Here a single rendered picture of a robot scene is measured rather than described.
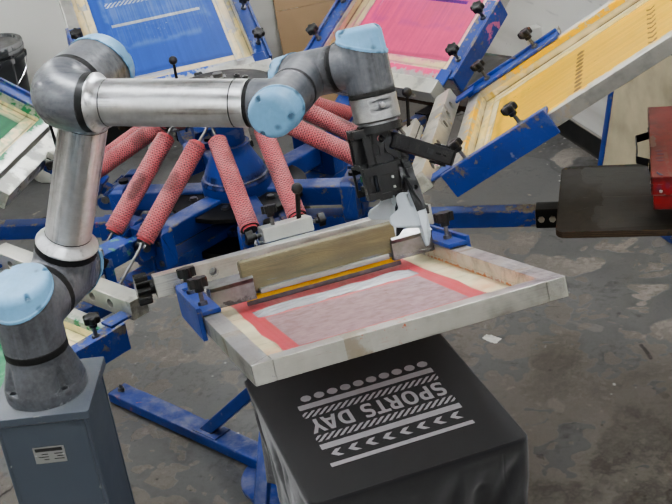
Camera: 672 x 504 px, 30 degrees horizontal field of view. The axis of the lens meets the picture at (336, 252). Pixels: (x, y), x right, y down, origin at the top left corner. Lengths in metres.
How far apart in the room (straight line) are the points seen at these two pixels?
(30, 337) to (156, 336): 2.68
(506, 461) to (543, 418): 1.69
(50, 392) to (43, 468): 0.16
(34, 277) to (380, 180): 0.67
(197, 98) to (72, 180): 0.40
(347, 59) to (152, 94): 0.31
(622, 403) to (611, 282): 0.81
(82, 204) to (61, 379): 0.32
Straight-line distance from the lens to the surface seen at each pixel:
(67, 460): 2.37
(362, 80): 1.96
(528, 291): 2.23
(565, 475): 3.92
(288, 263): 2.71
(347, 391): 2.65
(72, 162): 2.23
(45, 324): 2.27
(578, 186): 3.44
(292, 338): 2.37
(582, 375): 4.36
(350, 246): 2.74
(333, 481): 2.40
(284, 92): 1.87
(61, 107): 2.03
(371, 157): 1.98
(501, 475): 2.49
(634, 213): 3.28
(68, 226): 2.30
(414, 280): 2.63
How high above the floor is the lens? 2.40
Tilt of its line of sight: 27 degrees down
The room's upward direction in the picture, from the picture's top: 8 degrees counter-clockwise
